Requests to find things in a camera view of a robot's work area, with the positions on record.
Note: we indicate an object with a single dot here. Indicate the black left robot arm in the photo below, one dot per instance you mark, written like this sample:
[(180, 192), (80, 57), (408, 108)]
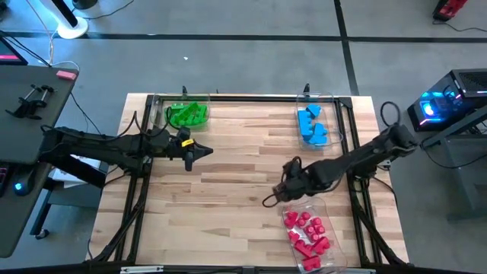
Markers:
[(114, 150)]

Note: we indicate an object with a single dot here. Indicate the grey desk base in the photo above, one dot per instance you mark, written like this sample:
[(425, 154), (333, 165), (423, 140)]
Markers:
[(72, 198)]

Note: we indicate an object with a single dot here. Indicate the small black clamp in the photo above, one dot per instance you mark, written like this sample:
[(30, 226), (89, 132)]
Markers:
[(184, 91), (306, 89)]

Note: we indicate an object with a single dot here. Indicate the black round base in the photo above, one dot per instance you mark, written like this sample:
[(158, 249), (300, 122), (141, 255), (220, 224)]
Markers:
[(84, 4)]

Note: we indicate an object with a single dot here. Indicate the black lit computer tower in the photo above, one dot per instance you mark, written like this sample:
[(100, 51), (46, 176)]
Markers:
[(468, 87)]

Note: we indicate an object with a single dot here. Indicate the long green block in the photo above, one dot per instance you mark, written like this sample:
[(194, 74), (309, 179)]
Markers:
[(203, 110), (194, 120), (189, 109)]

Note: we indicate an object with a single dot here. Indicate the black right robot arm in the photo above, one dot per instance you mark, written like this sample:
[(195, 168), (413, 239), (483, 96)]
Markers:
[(361, 160)]

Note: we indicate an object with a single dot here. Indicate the short red block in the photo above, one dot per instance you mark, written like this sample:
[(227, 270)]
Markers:
[(311, 234), (304, 249), (291, 220), (303, 219), (312, 263), (321, 245), (318, 225), (294, 236)]

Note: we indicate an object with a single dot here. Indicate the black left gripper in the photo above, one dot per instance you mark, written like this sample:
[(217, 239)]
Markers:
[(177, 150)]

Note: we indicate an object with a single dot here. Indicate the yellow tag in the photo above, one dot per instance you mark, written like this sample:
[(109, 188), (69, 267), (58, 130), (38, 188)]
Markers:
[(187, 143)]

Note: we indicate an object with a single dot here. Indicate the red device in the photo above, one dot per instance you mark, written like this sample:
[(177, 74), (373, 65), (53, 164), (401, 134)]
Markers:
[(449, 9)]

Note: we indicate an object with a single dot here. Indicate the long blue block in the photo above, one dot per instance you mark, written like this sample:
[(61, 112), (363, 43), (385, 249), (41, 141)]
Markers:
[(303, 120)]

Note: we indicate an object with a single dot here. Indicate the pink eraser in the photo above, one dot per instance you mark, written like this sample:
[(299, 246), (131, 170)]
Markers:
[(66, 75)]

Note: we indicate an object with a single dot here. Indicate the clear plastic bin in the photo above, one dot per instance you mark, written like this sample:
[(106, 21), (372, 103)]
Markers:
[(336, 257), (158, 110), (329, 110)]

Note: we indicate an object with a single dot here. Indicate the black computer mouse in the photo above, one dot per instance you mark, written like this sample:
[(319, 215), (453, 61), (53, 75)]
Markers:
[(22, 187)]

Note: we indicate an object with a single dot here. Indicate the black caster wheel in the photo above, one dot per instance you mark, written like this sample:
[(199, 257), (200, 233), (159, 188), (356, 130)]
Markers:
[(42, 234)]

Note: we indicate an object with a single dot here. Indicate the black metal table frame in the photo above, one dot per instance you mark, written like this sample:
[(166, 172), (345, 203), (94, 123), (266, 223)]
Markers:
[(266, 99)]

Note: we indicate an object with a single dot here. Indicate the short green block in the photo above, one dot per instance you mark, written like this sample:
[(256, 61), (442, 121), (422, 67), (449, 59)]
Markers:
[(204, 121), (173, 116), (176, 107), (179, 120)]

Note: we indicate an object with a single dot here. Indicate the black keyboard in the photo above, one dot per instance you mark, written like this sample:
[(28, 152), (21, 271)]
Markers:
[(3, 179)]

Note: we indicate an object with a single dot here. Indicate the white floor stand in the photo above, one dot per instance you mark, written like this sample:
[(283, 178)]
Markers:
[(72, 29)]

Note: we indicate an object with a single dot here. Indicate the black monitor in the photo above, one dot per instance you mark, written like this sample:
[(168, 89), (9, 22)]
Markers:
[(9, 51)]

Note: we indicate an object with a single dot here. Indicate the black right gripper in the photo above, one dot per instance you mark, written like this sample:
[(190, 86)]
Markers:
[(304, 180)]

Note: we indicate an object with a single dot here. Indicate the dark side desk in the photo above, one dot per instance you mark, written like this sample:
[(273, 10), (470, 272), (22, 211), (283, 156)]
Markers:
[(34, 114)]

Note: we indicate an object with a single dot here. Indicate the black bar clamp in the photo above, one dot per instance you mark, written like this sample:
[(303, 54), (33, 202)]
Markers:
[(30, 103)]

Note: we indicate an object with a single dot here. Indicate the grey metal stand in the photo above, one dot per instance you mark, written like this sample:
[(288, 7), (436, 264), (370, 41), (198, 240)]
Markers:
[(464, 179)]

